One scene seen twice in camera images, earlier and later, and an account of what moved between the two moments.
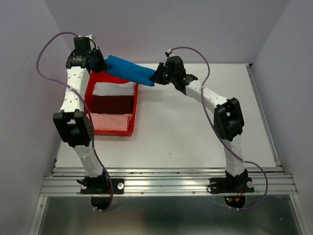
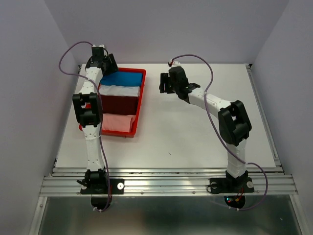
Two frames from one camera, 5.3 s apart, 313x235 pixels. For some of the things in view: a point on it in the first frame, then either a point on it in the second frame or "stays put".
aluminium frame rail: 167,180 stays put
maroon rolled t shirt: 112,105 stays put
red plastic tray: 119,79 → 123,134
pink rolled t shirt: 111,122 stays put
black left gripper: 103,65 → 113,67
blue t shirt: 126,69 → 121,78
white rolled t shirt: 114,89 stays put
